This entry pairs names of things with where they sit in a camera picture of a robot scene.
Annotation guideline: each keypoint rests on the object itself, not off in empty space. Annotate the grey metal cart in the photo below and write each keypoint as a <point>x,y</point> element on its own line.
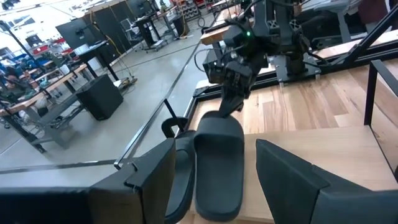
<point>339,12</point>

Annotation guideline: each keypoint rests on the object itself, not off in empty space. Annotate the black clamp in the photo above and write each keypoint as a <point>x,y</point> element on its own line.
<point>169,127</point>

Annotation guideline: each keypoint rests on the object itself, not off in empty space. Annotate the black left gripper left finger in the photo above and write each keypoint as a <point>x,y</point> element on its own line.
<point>146,193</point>

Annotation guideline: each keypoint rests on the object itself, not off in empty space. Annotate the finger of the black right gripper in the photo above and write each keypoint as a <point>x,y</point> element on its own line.
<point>228,104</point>
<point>242,104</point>

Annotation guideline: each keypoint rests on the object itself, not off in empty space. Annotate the black aluminium table frame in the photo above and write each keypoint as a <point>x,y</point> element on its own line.
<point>373,51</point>

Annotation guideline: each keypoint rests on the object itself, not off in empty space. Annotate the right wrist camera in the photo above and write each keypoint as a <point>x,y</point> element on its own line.
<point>213,71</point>

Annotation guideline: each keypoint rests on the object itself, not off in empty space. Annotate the black standing desk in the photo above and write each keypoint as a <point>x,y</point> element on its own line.
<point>90,51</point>
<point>146,28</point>

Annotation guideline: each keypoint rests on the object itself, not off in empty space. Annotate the black rubber slide sandal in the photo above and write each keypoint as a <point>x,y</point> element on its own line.
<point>183,174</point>
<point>219,168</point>

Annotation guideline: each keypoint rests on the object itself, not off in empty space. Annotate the wooden workbench with metal legs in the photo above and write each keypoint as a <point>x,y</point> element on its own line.
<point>18,105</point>

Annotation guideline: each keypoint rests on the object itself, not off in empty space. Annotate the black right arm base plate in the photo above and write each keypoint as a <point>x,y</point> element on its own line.
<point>281,73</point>

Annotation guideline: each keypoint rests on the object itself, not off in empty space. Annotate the black cube cabinet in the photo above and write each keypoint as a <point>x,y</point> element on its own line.
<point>99,98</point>

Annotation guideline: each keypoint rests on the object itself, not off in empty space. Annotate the person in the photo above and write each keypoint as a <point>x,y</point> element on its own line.
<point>14,88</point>

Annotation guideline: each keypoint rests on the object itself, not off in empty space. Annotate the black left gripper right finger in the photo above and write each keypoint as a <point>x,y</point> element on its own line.
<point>286,186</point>

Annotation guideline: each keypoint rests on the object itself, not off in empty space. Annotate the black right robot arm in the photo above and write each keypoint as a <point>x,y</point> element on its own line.
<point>273,18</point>

